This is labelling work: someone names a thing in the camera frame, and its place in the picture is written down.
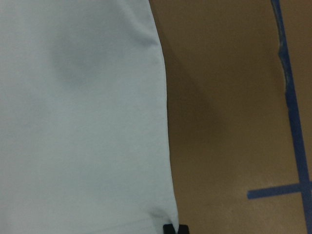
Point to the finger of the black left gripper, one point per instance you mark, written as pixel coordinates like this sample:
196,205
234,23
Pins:
183,229
169,229

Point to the light blue t-shirt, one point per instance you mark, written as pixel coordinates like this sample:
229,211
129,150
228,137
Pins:
83,119

